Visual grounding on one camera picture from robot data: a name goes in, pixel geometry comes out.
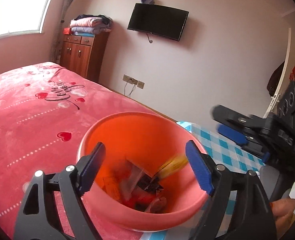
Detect brown wooden cabinet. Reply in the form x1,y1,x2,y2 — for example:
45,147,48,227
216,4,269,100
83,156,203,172
60,33,109,82

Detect folded blankets stack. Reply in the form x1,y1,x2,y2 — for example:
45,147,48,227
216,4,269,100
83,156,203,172
69,14,113,35

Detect person's hand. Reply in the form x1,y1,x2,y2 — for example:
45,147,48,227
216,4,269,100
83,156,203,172
270,198,295,239

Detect white door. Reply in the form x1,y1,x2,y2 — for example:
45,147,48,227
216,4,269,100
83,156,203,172
263,28,295,118

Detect trash inside bucket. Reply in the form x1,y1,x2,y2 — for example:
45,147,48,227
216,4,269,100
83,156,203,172
102,159,167,213

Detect yellow wrapper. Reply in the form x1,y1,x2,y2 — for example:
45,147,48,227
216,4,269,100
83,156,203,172
152,155,189,180

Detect wall power outlet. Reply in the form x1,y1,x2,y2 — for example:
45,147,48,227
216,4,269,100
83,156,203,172
122,74,145,89

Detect orange plastic bucket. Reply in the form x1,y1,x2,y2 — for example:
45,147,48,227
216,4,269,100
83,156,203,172
77,112,208,232

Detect blue white checkered tablecloth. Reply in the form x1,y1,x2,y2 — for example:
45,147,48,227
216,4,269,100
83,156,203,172
140,121,263,240

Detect black wall television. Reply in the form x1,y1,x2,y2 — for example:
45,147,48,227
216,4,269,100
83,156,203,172
127,3,189,41

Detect curtain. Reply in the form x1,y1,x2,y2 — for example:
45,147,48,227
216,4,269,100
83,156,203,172
50,0,88,63

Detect pink bed blanket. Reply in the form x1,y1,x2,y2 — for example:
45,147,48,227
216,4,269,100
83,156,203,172
0,61,176,240

